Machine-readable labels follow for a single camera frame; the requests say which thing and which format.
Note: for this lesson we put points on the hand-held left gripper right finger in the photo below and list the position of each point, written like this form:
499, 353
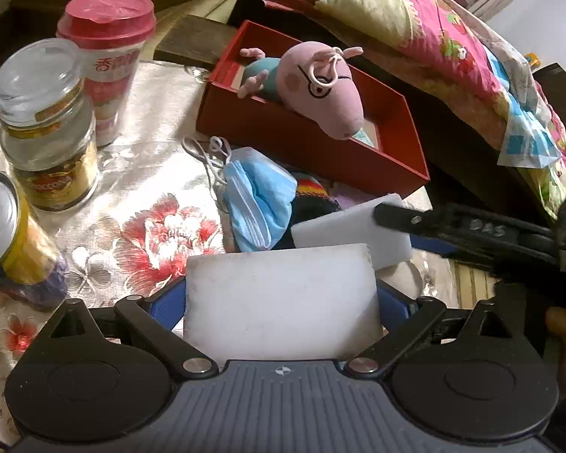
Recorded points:
392, 303

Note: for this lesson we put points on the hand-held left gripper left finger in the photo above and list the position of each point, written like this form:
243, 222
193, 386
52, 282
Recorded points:
169, 303

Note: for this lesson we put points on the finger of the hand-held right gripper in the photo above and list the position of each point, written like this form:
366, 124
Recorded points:
453, 224
445, 251

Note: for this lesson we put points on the small white sponge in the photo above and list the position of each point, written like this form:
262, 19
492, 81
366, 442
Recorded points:
353, 240

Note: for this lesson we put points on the purple towel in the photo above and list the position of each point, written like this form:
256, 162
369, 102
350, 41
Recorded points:
349, 194

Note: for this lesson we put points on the large white sponge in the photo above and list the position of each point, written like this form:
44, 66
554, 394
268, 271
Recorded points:
283, 302

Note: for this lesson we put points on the colourful knitted cloth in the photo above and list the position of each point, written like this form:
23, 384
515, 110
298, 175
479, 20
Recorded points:
311, 198

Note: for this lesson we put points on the blue face mask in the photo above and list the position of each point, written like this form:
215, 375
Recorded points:
257, 198

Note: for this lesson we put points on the red box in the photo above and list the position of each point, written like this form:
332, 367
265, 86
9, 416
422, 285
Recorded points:
311, 146

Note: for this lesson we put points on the floral tablecloth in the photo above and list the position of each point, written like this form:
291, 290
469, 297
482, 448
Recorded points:
137, 174

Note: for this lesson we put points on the yellow drink can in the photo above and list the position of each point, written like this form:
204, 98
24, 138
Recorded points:
14, 240

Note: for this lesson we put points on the small orange object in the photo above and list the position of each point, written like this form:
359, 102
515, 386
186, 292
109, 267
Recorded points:
533, 60

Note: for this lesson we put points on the pink pig plush toy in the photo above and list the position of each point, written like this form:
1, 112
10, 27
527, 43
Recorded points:
320, 89

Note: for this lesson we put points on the glass jar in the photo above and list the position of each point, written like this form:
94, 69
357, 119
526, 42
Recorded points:
47, 127

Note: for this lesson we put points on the pink floral quilt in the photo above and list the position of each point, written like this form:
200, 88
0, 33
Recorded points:
405, 9

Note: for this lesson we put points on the red lid paper cup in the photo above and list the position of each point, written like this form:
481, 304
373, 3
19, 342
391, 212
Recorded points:
106, 56

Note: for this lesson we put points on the dark wooden board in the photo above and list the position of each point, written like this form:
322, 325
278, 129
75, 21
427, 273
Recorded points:
193, 40

